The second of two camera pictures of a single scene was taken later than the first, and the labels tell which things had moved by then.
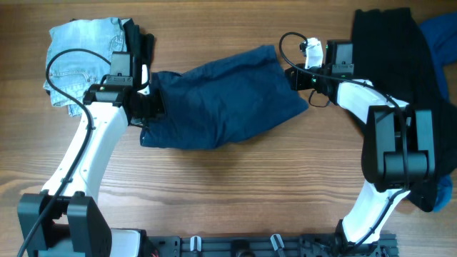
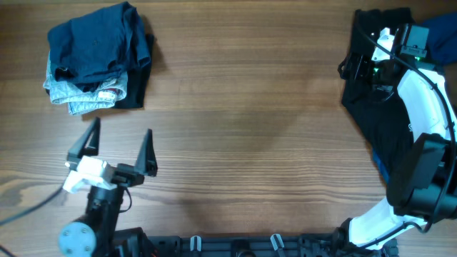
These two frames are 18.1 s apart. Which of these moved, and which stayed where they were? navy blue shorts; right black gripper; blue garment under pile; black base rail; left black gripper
Moved: navy blue shorts; right black gripper; left black gripper
Stayed: blue garment under pile; black base rail
